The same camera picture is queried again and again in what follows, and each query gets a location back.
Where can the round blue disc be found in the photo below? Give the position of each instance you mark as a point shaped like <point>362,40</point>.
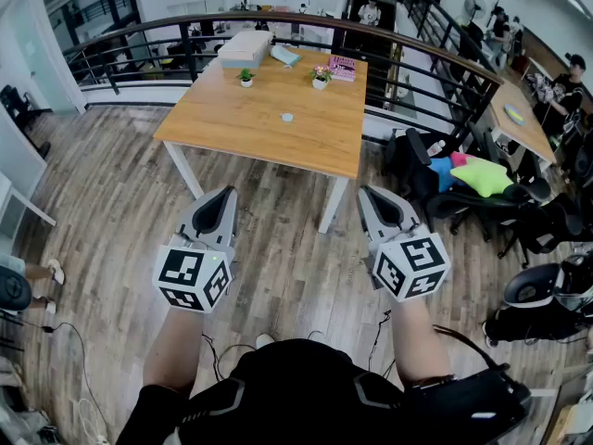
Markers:
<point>514,114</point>

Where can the pink pillow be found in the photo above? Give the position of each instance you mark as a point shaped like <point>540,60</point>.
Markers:
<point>459,158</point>

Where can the person's left white shoe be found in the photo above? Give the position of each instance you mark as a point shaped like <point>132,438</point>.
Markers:
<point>265,339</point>

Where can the wooden table with white legs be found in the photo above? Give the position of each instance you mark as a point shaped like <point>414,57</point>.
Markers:
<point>259,128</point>

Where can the person's right forearm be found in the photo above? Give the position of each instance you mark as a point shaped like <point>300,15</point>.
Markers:
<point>419,341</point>

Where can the green star pillow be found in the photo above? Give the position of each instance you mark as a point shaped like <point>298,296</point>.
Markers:
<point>482,176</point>

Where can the pink flower potted plant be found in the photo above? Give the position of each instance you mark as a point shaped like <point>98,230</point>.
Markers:
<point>320,78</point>

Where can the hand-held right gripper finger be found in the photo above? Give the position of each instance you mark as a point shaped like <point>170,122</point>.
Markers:
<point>370,225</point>
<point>407,216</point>

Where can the black pack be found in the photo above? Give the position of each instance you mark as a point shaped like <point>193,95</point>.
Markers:
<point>482,397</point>

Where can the flat pale blue box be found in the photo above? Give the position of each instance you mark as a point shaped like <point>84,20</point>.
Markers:
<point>241,64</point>

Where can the black office chair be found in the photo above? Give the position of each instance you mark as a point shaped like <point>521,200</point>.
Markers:
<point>417,174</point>
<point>16,105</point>

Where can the black and white machine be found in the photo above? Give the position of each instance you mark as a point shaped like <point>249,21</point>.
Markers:
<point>533,290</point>

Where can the flat pink box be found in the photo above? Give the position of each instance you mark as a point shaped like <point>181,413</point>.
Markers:
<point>245,44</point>

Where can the small green potted plant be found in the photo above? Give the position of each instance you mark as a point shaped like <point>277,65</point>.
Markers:
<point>246,78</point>

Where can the clear plastic bottle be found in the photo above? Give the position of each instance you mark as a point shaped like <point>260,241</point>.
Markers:
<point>436,148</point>

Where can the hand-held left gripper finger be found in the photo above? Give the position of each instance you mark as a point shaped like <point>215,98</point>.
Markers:
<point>187,220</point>
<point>229,230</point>

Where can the person's black shirt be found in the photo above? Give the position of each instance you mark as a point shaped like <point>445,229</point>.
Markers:
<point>296,387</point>

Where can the blue pillow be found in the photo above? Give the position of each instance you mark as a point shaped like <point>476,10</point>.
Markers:
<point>440,172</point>

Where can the white standing fan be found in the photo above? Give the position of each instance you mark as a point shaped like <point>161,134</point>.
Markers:
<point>475,5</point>

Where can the pink book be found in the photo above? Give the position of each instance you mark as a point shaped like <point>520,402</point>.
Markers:
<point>343,68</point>

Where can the round black device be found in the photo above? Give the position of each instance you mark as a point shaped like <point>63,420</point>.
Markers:
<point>11,288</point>

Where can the black railing with wooden handrail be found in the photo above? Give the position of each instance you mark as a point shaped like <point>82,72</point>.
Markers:
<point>278,16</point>

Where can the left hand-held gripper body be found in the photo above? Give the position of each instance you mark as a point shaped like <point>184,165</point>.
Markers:
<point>185,271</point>

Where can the round pale blue tape measure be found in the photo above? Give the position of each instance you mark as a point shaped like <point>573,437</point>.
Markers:
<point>287,117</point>

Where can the person's left forearm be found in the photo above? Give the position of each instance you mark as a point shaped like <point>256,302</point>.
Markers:
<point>173,350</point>

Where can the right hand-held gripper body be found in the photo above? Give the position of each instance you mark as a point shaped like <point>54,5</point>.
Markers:
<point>412,267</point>

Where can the small wooden side table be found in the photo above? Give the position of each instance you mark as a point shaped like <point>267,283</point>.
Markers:
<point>519,130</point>

